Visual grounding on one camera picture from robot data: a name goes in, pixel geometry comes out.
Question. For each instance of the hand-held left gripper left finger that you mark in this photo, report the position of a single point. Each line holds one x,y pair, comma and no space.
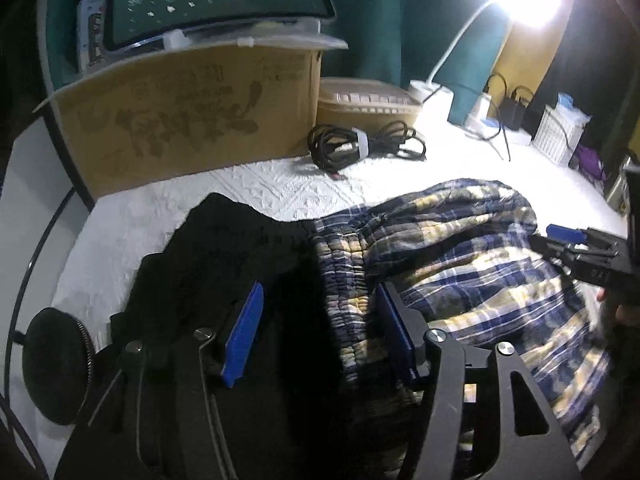
245,335

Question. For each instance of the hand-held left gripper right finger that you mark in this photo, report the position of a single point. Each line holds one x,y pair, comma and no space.
395,330

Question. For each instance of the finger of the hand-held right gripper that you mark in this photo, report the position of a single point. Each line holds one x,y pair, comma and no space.
550,250
565,233

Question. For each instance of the blue plaid pants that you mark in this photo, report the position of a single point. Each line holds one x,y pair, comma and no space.
475,270

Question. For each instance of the person's right hand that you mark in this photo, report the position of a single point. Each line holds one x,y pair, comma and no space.
625,315

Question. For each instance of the purple object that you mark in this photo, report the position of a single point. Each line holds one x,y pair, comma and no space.
590,162

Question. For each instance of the black cloth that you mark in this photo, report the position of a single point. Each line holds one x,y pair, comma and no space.
225,250

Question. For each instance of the white slotted plastic basket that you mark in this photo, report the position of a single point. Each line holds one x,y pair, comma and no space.
555,135

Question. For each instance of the white power strip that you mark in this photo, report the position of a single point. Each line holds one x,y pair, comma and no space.
520,136

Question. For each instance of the blue white packet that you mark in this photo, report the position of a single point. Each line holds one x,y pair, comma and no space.
567,105

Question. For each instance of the black charger plug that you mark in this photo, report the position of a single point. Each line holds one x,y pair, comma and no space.
512,110

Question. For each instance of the white charger plug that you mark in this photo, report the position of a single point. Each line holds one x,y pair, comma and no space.
482,107

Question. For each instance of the white textured tablecloth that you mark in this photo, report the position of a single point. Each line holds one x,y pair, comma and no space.
175,195

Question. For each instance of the yellow curtain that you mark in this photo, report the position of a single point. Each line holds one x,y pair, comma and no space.
540,60

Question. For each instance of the white desk lamp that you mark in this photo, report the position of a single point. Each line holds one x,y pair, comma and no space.
435,105

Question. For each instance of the black round disc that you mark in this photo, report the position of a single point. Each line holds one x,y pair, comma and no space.
55,365

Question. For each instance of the brown cardboard box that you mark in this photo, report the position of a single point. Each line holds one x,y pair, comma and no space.
175,115

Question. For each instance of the clear plastic box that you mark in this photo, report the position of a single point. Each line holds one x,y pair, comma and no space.
280,35

